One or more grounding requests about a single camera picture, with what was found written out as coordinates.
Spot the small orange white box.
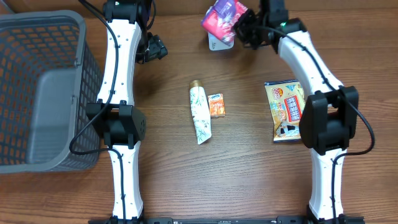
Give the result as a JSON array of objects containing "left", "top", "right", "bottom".
[{"left": 208, "top": 93, "right": 226, "bottom": 118}]

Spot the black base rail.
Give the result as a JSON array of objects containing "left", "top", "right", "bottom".
[{"left": 88, "top": 216, "right": 365, "bottom": 224}]

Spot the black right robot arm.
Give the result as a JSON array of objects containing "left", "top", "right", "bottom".
[{"left": 233, "top": 9, "right": 364, "bottom": 223}]

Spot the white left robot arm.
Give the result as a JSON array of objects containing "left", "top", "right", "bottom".
[{"left": 87, "top": 1, "right": 168, "bottom": 223}]

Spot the pink purple pad pack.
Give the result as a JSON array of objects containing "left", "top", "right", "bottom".
[{"left": 201, "top": 0, "right": 248, "bottom": 45}]

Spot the grey plastic mesh basket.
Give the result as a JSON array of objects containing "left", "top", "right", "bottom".
[{"left": 1, "top": 11, "right": 103, "bottom": 174}]

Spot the white barcode scanner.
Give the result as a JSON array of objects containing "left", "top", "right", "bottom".
[{"left": 208, "top": 33, "right": 234, "bottom": 51}]

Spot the yellow snack chip bag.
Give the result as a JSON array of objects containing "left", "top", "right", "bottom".
[{"left": 264, "top": 80, "right": 305, "bottom": 142}]

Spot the white bamboo print tube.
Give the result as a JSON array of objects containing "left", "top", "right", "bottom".
[{"left": 189, "top": 80, "right": 212, "bottom": 145}]

